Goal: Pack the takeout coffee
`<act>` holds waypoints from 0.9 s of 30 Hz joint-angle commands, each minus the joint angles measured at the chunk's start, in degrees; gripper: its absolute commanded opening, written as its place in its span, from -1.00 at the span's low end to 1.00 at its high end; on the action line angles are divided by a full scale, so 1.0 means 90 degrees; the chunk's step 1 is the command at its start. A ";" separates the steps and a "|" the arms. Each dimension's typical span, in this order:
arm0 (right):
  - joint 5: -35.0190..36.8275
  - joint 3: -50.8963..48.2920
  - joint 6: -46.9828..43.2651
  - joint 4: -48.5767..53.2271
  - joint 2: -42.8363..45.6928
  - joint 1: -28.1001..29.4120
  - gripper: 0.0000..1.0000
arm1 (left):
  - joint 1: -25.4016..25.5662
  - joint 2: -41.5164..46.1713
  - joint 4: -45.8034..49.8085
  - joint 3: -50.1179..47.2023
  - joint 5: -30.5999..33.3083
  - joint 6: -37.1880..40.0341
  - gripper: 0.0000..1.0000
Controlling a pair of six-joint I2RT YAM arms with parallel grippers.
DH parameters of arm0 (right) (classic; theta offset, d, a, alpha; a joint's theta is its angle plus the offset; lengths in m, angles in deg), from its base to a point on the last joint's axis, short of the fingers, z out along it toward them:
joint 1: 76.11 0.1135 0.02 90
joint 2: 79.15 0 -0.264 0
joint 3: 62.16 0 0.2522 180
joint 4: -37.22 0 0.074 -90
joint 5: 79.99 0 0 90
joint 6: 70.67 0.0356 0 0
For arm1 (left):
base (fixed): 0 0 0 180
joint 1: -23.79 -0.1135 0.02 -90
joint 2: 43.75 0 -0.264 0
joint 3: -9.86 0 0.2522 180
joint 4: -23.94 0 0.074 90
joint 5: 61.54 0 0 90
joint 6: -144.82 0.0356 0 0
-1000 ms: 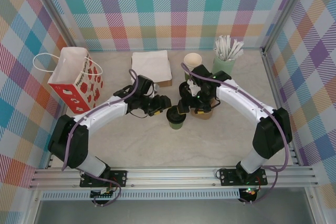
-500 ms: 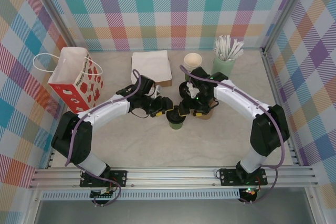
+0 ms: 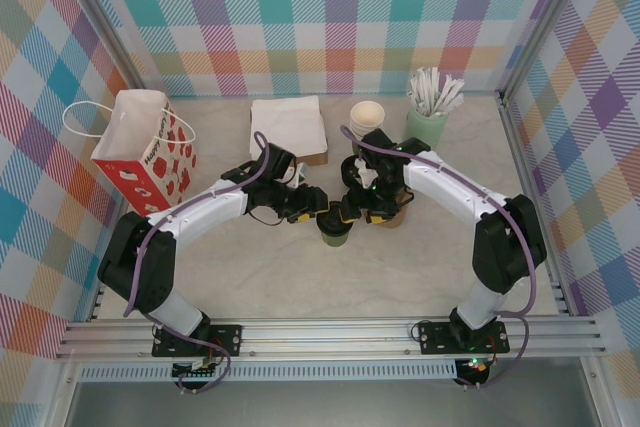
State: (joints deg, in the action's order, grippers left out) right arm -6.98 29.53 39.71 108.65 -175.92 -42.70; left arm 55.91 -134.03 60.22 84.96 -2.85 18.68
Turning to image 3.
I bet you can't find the red and white paper bag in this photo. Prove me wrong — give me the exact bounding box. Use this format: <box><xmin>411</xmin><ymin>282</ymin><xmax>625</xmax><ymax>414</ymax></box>
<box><xmin>62</xmin><ymin>89</ymin><xmax>199</xmax><ymax>216</ymax></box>

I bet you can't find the stack of paper cups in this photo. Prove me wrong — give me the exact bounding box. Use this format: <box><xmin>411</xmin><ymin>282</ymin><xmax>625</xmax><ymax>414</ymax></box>
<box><xmin>349</xmin><ymin>100</ymin><xmax>386</xmax><ymax>131</ymax></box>

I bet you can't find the mint green holder cup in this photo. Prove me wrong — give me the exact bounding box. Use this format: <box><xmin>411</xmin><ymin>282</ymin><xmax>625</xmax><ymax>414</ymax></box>
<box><xmin>402</xmin><ymin>105</ymin><xmax>450</xmax><ymax>153</ymax></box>

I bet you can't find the stack of white napkins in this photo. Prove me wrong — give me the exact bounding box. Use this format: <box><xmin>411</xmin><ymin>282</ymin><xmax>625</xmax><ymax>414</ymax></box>
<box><xmin>248</xmin><ymin>94</ymin><xmax>329</xmax><ymax>158</ymax></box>

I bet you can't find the small circuit board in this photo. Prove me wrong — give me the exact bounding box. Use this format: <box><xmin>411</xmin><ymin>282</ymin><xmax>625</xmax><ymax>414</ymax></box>
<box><xmin>452</xmin><ymin>356</ymin><xmax>494</xmax><ymax>378</ymax></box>
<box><xmin>171</xmin><ymin>360</ymin><xmax>222</xmax><ymax>381</ymax></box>

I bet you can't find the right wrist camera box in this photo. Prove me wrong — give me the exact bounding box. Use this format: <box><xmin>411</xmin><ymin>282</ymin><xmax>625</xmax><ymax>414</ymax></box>
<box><xmin>351</xmin><ymin>156</ymin><xmax>377</xmax><ymax>187</ymax></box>

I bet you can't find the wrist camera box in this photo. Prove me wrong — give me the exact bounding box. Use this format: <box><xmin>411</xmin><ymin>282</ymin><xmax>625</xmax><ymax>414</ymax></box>
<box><xmin>351</xmin><ymin>156</ymin><xmax>377</xmax><ymax>187</ymax></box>
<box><xmin>286</xmin><ymin>160</ymin><xmax>310</xmax><ymax>189</ymax></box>

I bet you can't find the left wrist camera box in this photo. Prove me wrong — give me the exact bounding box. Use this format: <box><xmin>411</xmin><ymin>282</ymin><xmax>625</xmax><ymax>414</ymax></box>
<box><xmin>286</xmin><ymin>160</ymin><xmax>310</xmax><ymax>189</ymax></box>

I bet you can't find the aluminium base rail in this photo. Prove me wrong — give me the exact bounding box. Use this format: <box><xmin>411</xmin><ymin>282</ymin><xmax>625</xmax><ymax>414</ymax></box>
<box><xmin>53</xmin><ymin>315</ymin><xmax>610</xmax><ymax>362</ymax></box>

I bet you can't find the white slotted cable duct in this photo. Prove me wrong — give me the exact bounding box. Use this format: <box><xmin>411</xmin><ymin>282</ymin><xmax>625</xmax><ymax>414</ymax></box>
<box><xmin>77</xmin><ymin>364</ymin><xmax>459</xmax><ymax>383</ymax></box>

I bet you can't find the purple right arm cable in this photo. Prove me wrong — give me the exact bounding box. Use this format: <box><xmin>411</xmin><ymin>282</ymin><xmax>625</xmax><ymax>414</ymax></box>
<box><xmin>339</xmin><ymin>124</ymin><xmax>539</xmax><ymax>391</ymax></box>

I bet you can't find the aluminium frame leg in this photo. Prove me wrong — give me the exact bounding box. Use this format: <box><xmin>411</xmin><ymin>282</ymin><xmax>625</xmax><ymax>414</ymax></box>
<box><xmin>579</xmin><ymin>356</ymin><xmax>621</xmax><ymax>427</ymax></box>
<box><xmin>47</xmin><ymin>359</ymin><xmax>81</xmax><ymax>427</ymax></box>

